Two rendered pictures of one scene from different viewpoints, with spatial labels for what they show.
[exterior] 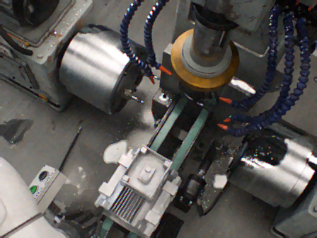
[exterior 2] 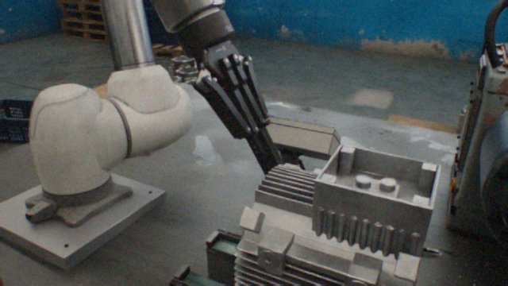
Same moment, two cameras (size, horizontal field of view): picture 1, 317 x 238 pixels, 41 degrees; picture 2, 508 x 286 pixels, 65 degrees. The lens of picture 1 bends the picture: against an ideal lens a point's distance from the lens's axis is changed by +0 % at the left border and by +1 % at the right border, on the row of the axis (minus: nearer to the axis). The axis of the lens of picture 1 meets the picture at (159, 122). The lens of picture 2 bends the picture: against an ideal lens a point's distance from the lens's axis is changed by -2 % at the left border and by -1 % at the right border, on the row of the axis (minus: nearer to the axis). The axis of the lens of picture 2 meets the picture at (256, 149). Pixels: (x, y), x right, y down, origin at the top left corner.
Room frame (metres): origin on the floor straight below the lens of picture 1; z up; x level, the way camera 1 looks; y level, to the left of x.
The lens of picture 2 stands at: (0.20, -0.38, 1.37)
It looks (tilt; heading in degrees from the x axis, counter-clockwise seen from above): 27 degrees down; 93
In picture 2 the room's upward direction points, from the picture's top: straight up
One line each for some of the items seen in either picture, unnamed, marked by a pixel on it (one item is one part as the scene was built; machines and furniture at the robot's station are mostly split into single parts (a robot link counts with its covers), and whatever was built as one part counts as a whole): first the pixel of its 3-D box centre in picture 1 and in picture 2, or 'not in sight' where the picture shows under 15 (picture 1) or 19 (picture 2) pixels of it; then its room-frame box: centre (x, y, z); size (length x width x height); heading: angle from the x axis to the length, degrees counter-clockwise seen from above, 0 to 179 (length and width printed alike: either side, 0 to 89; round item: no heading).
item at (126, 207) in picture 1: (139, 193); (335, 252); (0.28, 0.03, 1.01); 0.20 x 0.19 x 0.19; 156
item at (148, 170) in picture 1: (146, 173); (375, 199); (0.32, 0.02, 1.11); 0.12 x 0.11 x 0.07; 156
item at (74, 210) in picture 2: not in sight; (71, 192); (-0.28, 0.39, 0.86); 0.22 x 0.18 x 0.06; 64
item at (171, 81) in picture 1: (205, 85); not in sight; (0.70, -0.14, 0.97); 0.30 x 0.11 x 0.34; 67
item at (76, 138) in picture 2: not in sight; (73, 134); (-0.26, 0.42, 0.99); 0.18 x 0.16 x 0.22; 47
